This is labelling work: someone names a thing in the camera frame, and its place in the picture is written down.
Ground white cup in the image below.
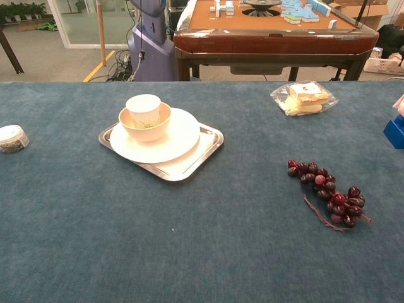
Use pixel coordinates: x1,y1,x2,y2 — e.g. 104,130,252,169
125,93,162,127

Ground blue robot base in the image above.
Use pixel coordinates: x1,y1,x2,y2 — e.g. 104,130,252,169
127,0,176,82

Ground silver metal tray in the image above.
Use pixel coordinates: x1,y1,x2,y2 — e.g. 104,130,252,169
98,121,225,182

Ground white round plate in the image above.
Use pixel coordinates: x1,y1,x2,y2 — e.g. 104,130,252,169
109,107,201,164

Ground beige bowl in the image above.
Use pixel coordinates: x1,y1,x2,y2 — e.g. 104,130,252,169
118,101,172,143

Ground blue table cloth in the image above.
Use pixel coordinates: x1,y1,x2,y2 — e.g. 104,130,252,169
0,81,404,303

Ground bagged crackers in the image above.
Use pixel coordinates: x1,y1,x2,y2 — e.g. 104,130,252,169
270,81,339,117

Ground brown mahjong table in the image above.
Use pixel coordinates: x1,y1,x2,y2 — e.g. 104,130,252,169
172,0,379,82

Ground red grape bunch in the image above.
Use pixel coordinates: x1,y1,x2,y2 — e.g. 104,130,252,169
287,159,373,233

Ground wooden pole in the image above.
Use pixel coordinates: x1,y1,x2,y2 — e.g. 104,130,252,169
96,0,107,67

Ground small round grey tin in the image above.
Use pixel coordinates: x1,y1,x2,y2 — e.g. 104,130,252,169
0,124,30,155

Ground blue toy block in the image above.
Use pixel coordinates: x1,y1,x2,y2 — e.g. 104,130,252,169
383,114,404,150

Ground white plastic basket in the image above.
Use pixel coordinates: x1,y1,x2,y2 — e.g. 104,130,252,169
362,47,404,76

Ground dark table leg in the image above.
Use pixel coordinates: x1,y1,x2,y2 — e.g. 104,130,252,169
0,27,25,75

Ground black cloth bundle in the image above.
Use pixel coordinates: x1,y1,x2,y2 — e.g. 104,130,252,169
377,24,404,59

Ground cardboard box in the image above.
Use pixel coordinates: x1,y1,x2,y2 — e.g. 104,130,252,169
328,0,404,31

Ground potted green plants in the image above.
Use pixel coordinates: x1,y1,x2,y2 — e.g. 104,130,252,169
0,1,47,23

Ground floor cable bundle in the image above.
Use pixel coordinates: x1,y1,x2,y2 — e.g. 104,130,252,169
107,49,133,82

